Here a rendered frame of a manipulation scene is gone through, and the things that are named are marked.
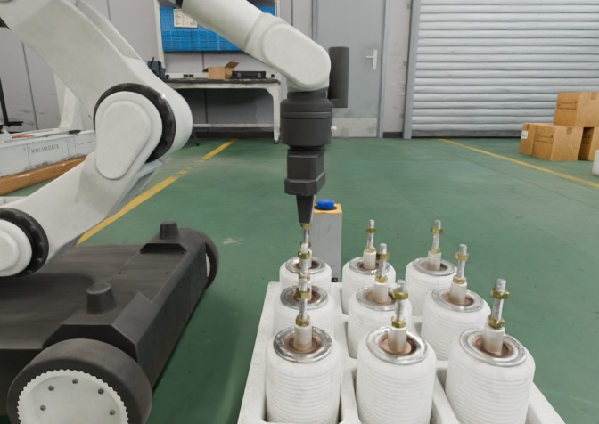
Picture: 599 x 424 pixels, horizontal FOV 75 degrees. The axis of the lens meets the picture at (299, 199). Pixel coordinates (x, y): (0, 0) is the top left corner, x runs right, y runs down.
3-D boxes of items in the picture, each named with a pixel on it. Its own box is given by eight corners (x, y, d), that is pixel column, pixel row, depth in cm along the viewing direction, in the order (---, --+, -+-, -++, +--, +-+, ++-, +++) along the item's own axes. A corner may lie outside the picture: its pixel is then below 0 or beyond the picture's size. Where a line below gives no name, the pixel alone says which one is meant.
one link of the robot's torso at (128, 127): (-63, 247, 71) (116, 69, 63) (15, 215, 90) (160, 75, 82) (4, 305, 74) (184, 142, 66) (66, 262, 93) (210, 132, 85)
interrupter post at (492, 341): (480, 352, 48) (483, 329, 47) (480, 341, 50) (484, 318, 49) (502, 357, 47) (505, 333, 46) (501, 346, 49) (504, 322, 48)
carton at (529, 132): (546, 151, 406) (552, 122, 398) (561, 155, 383) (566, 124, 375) (518, 151, 407) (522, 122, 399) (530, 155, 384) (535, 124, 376)
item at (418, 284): (393, 358, 74) (399, 271, 70) (407, 332, 82) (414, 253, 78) (446, 375, 70) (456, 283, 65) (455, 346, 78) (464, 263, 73)
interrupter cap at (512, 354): (456, 358, 47) (457, 354, 47) (460, 326, 53) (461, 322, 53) (529, 377, 44) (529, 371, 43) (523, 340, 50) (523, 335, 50)
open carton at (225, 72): (213, 81, 516) (212, 63, 510) (240, 80, 506) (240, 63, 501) (202, 80, 487) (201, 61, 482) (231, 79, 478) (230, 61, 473)
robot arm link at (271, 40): (315, 96, 59) (238, 44, 56) (310, 96, 67) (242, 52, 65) (340, 58, 57) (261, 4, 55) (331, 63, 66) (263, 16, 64)
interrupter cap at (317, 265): (278, 272, 70) (278, 268, 70) (293, 256, 77) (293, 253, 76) (318, 279, 67) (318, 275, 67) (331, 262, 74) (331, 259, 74)
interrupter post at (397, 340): (394, 355, 47) (396, 331, 46) (382, 345, 49) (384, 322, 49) (410, 350, 48) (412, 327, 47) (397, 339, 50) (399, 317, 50)
